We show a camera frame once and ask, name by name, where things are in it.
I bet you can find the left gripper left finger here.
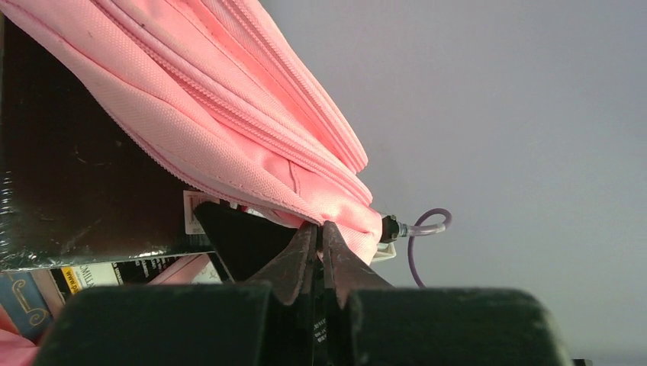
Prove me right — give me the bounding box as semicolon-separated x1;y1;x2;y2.
34;224;319;365

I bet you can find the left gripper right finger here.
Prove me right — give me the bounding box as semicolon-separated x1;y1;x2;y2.
321;222;572;365

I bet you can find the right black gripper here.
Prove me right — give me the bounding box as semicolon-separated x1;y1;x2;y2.
193;201;297;283

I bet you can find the pink school backpack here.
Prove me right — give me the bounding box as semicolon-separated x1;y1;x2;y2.
0;0;384;366

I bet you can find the black paperback book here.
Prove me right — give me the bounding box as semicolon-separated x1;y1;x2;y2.
1;21;210;272

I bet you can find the dark blue book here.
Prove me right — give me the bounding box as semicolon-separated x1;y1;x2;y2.
1;273;53;342

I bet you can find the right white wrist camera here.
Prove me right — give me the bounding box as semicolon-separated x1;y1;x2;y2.
372;214;400;262

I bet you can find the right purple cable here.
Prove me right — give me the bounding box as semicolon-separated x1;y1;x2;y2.
396;207;453;289

